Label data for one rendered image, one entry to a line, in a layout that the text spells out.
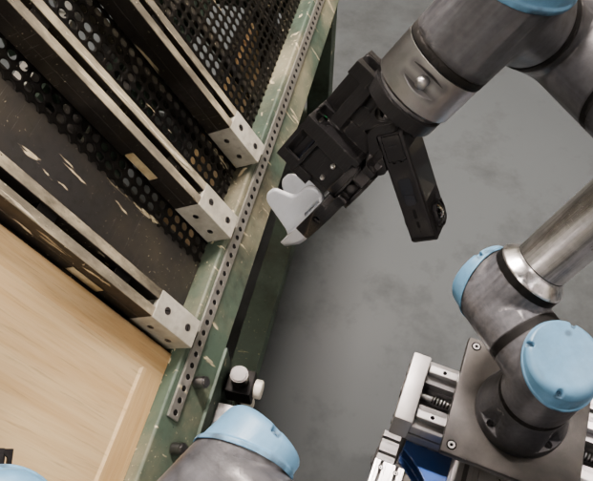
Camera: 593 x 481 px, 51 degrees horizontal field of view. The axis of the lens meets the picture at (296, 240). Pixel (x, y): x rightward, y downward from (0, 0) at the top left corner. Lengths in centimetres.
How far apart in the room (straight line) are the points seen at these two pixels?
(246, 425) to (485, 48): 33
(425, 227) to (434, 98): 13
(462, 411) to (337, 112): 70
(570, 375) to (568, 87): 51
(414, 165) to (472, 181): 228
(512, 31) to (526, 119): 269
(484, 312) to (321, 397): 129
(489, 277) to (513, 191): 186
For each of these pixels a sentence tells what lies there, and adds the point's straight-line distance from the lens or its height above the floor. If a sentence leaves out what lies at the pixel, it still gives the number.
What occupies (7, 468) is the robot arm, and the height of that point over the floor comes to 166.
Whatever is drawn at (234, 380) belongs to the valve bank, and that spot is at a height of 79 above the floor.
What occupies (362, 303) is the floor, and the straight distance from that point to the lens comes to 239.
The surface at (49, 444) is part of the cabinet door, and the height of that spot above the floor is 104.
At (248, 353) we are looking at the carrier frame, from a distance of 209.
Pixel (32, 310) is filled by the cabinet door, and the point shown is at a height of 117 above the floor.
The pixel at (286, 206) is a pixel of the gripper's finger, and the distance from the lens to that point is 61.
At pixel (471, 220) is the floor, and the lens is 269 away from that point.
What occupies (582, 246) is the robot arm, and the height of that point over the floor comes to 136.
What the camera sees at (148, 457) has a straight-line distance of 125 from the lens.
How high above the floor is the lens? 207
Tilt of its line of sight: 55 degrees down
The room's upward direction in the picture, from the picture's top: straight up
